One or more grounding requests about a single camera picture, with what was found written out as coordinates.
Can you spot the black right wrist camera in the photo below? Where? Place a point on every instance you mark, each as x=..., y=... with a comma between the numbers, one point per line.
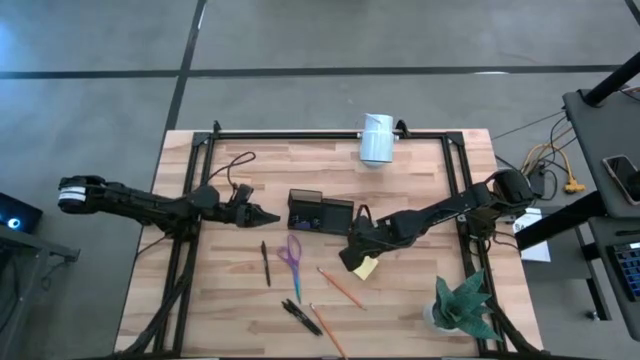
x=363, y=217

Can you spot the white cylindrical lamp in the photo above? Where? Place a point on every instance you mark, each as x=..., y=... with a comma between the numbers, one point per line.
x=377, y=145

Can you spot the black power adapter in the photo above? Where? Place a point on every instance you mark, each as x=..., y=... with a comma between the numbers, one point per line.
x=540, y=186

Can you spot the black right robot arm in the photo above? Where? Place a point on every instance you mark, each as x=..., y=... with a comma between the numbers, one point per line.
x=450, y=205

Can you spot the orange pencil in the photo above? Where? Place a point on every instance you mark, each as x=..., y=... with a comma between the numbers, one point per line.
x=327, y=330
x=341, y=288

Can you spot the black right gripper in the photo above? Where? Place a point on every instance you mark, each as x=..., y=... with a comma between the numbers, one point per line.
x=375, y=237

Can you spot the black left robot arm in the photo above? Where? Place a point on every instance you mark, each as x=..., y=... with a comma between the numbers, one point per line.
x=135, y=205

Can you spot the grey metal cart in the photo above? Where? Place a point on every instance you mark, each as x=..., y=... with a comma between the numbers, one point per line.
x=30, y=245

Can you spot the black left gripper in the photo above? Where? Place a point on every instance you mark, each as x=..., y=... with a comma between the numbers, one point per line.
x=246, y=216

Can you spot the green plant in white pot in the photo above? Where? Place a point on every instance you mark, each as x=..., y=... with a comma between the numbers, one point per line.
x=457, y=305

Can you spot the black marker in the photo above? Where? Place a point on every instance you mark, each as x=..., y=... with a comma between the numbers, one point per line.
x=299, y=317
x=306, y=315

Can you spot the black smartphone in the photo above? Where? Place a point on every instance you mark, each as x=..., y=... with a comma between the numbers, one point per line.
x=620, y=175

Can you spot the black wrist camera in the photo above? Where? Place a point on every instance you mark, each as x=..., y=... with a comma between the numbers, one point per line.
x=244, y=194
x=363, y=217

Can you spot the black keypad with blue keys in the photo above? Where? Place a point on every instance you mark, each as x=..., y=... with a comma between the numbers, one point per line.
x=627, y=270

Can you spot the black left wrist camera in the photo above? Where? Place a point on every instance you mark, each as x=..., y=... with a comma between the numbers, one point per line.
x=244, y=194

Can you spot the black pole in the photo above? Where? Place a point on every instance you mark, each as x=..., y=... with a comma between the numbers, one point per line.
x=612, y=82

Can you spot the yellow sticky note pad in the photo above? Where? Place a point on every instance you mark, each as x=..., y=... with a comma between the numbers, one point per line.
x=367, y=270

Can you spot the grey side desk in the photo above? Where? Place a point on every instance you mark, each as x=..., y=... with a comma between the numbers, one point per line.
x=590, y=140

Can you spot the black device with blue light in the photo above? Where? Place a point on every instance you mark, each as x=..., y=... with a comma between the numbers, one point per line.
x=25, y=212

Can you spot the black desk beam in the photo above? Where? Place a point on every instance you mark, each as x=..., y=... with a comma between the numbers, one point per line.
x=560, y=220

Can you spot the black pen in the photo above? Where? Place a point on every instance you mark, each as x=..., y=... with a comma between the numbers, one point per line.
x=265, y=262

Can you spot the black mesh desk organizer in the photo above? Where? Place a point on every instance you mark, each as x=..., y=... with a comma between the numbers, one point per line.
x=330, y=217

